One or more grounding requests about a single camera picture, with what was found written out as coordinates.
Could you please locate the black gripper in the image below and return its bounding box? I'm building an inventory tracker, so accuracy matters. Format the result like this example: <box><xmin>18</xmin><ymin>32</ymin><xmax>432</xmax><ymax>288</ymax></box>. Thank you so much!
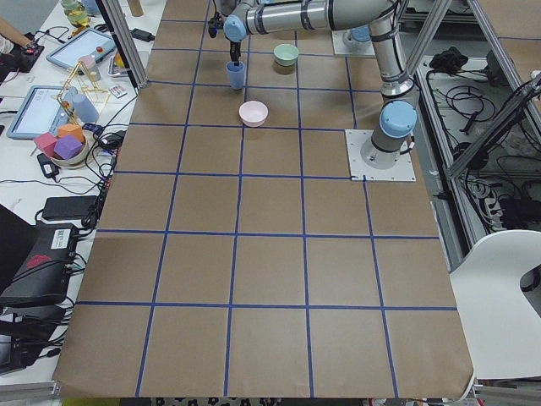
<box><xmin>207</xmin><ymin>12</ymin><xmax>241</xmax><ymax>66</ymax></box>

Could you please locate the blue cup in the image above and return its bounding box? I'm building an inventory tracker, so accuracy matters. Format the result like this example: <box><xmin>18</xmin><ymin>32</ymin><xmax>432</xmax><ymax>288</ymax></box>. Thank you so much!
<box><xmin>226</xmin><ymin>61</ymin><xmax>245</xmax><ymax>91</ymax></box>

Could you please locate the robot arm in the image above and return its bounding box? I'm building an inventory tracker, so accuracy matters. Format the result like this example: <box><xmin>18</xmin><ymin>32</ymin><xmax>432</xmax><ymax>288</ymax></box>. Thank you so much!
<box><xmin>209</xmin><ymin>0</ymin><xmax>417</xmax><ymax>169</ymax></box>

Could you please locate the mint green bowl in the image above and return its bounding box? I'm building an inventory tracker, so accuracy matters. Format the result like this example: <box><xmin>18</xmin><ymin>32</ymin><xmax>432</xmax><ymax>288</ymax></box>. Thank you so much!
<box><xmin>273</xmin><ymin>43</ymin><xmax>299</xmax><ymax>67</ymax></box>

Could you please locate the pink bowl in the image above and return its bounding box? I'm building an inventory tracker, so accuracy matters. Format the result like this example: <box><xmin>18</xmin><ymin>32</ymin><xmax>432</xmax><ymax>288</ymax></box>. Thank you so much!
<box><xmin>238</xmin><ymin>101</ymin><xmax>269</xmax><ymax>128</ymax></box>

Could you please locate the blue framed tablet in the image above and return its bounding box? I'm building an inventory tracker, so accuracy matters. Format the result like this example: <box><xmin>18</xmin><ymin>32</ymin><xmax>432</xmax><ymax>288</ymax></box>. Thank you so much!
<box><xmin>7</xmin><ymin>85</ymin><xmax>68</xmax><ymax>140</ymax></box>
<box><xmin>46</xmin><ymin>28</ymin><xmax>117</xmax><ymax>69</ymax></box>

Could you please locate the bowl of coloured blocks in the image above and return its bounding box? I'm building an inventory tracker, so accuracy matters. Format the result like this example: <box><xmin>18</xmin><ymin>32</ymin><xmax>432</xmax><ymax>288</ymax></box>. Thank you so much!
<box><xmin>34</xmin><ymin>123</ymin><xmax>90</xmax><ymax>169</ymax></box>

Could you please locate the black power adapter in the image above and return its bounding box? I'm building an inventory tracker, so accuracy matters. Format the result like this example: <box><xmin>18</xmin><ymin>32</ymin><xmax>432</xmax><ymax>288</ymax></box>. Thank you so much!
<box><xmin>41</xmin><ymin>195</ymin><xmax>97</xmax><ymax>221</ymax></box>

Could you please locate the white chair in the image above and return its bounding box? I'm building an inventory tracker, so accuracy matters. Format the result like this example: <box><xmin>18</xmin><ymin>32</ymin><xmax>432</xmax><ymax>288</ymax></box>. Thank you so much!
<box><xmin>451</xmin><ymin>230</ymin><xmax>540</xmax><ymax>380</ymax></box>

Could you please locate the aluminium frame post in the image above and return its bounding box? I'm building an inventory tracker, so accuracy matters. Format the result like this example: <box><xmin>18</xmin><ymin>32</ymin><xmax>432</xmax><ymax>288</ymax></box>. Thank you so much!
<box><xmin>96</xmin><ymin>0</ymin><xmax>148</xmax><ymax>89</ymax></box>

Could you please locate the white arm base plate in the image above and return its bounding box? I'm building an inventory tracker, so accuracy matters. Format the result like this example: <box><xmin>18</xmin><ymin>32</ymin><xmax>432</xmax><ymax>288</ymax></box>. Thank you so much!
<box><xmin>345</xmin><ymin>129</ymin><xmax>416</xmax><ymax>182</ymax></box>

